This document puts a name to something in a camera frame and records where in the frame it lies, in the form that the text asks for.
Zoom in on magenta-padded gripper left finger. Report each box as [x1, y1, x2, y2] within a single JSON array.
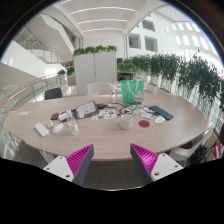
[[43, 143, 95, 187]]

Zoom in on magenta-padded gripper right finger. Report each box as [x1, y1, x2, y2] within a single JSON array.
[[129, 143, 184, 186]]

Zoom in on flat round red coaster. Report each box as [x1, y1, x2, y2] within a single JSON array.
[[138, 119, 151, 128]]

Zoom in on white computer mouse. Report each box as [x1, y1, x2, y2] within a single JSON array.
[[52, 122, 65, 135]]

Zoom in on cream patterned mug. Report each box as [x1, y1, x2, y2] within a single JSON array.
[[119, 113, 134, 130]]

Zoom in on white card box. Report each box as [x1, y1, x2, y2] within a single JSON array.
[[58, 112, 69, 122]]

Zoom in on dark blue keyboard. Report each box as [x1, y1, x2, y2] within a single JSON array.
[[148, 105, 175, 121]]

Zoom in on colourful sticker sheet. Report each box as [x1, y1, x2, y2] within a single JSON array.
[[91, 109, 118, 121]]

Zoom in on green tote bag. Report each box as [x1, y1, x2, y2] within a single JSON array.
[[119, 79, 146, 105]]

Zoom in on red and white sign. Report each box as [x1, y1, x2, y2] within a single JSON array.
[[214, 140, 224, 160]]

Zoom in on black chair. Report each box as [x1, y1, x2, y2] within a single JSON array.
[[44, 87, 63, 101]]

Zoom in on tall clear bottle white lid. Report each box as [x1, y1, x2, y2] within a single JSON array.
[[109, 82, 119, 104]]

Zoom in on planter with green plants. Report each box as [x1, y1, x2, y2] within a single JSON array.
[[56, 66, 77, 88]]

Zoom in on dark planter with plants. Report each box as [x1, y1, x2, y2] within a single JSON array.
[[116, 61, 138, 82]]

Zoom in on wood-topped glass railing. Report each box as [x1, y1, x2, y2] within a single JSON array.
[[0, 73, 59, 114]]

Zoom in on white cabinet with plants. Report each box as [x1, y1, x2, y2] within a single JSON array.
[[73, 44, 118, 96]]

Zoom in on row of green hedge plants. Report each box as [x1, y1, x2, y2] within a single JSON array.
[[133, 49, 224, 114]]

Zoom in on ceiling light strips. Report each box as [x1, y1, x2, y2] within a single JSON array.
[[59, 0, 128, 34]]

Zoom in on white power strip cable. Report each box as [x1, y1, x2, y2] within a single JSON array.
[[41, 135, 49, 159]]

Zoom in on black tangled cables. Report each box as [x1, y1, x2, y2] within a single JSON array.
[[114, 102, 151, 116]]

